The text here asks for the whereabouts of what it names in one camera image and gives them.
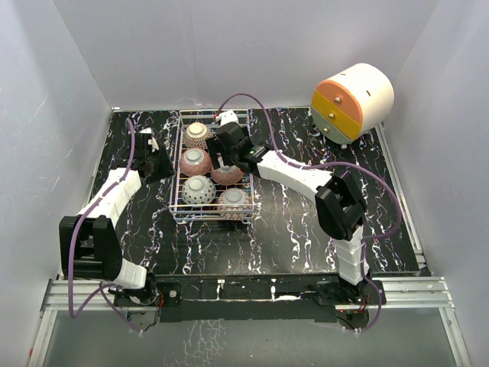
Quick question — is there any brown leaf pattern bowl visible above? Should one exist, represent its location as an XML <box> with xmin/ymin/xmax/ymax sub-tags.
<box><xmin>211</xmin><ymin>166</ymin><xmax>244</xmax><ymax>186</ymax></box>

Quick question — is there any red lattice white bowl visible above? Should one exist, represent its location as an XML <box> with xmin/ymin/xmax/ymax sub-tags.
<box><xmin>217</xmin><ymin>188</ymin><xmax>253</xmax><ymax>221</ymax></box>

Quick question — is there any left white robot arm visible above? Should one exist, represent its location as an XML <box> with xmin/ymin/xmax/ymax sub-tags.
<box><xmin>59</xmin><ymin>128</ymin><xmax>175</xmax><ymax>305</ymax></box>

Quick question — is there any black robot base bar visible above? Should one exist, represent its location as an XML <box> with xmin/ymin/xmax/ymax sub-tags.
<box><xmin>113</xmin><ymin>274</ymin><xmax>387</xmax><ymax>323</ymax></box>

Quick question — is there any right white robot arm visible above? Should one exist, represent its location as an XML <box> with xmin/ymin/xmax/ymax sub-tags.
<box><xmin>206</xmin><ymin>122</ymin><xmax>369</xmax><ymax>304</ymax></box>

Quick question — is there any pink patterned bowl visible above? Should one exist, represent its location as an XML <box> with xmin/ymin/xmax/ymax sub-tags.
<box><xmin>180</xmin><ymin>148</ymin><xmax>212</xmax><ymax>177</ymax></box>

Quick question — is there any black dotted white bowl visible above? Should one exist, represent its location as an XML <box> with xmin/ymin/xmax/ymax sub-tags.
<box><xmin>182</xmin><ymin>175</ymin><xmax>216</xmax><ymax>206</ymax></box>

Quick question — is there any brown patterned bowl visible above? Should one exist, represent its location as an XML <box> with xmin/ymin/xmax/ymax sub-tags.
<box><xmin>183</xmin><ymin>122</ymin><xmax>212</xmax><ymax>150</ymax></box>

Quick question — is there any round pastel drawer cabinet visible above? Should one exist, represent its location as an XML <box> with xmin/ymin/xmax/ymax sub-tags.
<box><xmin>310</xmin><ymin>63</ymin><xmax>394</xmax><ymax>145</ymax></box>

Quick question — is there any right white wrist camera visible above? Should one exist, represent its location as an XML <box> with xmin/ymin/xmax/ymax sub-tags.
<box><xmin>215</xmin><ymin>110</ymin><xmax>238</xmax><ymax>125</ymax></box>

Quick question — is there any white wire dish rack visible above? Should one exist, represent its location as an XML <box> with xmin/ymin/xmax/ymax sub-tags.
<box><xmin>168</xmin><ymin>109</ymin><xmax>255</xmax><ymax>225</ymax></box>

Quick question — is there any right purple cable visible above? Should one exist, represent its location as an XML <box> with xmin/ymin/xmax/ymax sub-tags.
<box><xmin>216</xmin><ymin>93</ymin><xmax>403</xmax><ymax>333</ymax></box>

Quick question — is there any purple cable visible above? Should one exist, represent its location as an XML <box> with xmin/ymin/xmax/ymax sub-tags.
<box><xmin>216</xmin><ymin>93</ymin><xmax>403</xmax><ymax>333</ymax></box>
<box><xmin>67</xmin><ymin>117</ymin><xmax>161</xmax><ymax>333</ymax></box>

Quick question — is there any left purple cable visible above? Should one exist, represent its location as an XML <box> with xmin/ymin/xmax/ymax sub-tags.
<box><xmin>67</xmin><ymin>117</ymin><xmax>161</xmax><ymax>333</ymax></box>

